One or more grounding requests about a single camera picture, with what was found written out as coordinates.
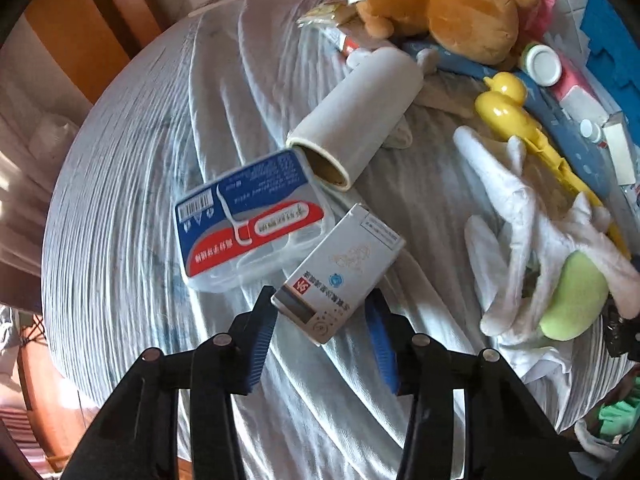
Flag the plain white carton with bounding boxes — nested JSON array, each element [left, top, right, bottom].
[[602, 112, 639, 186]]

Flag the reddish wooden furniture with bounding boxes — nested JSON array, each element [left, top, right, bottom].
[[0, 310, 81, 480]]

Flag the pink white tissue pack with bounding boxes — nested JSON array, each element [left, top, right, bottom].
[[552, 57, 609, 112]]

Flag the green cloth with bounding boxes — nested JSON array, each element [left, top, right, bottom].
[[597, 389, 640, 442]]

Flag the clear floss pick box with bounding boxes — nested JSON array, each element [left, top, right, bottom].
[[174, 149, 336, 293]]

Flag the blue printed pouch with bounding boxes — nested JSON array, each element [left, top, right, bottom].
[[400, 40, 617, 207]]

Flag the white medicine box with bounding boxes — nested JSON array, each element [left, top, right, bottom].
[[271, 203, 406, 345]]

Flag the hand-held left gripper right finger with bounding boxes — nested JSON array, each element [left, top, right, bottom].
[[364, 290, 591, 480]]

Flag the wooden wall frame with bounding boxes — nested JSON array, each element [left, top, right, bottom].
[[25, 0, 172, 107]]

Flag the red white tube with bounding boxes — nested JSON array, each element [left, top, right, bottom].
[[320, 25, 372, 58]]

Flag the white lidded jar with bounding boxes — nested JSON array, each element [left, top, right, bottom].
[[520, 44, 562, 86]]

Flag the yellow duck tongs toy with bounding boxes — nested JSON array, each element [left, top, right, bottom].
[[475, 71, 632, 261]]

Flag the green plush ball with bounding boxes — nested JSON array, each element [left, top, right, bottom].
[[540, 251, 610, 341]]

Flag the brown teddy bear plush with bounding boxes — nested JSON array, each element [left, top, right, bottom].
[[352, 0, 541, 65]]

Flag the white lint roller refill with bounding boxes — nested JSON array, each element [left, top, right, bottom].
[[286, 46, 425, 192]]

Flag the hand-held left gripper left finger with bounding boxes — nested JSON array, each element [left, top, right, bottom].
[[60, 285, 278, 480]]

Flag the white cloth covered desktop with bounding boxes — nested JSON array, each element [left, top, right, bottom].
[[42, 0, 640, 441]]

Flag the beige snack packet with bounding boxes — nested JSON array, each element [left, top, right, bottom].
[[297, 2, 358, 28]]

